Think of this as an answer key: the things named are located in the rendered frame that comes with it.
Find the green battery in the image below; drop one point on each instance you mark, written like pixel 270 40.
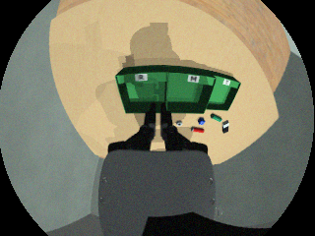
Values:
pixel 215 117

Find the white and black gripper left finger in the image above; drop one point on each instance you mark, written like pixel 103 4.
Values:
pixel 140 141

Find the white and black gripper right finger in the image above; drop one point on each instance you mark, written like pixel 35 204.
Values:
pixel 172 139

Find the red battery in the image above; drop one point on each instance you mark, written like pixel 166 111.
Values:
pixel 193 129

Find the blue die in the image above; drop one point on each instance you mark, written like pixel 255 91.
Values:
pixel 201 121

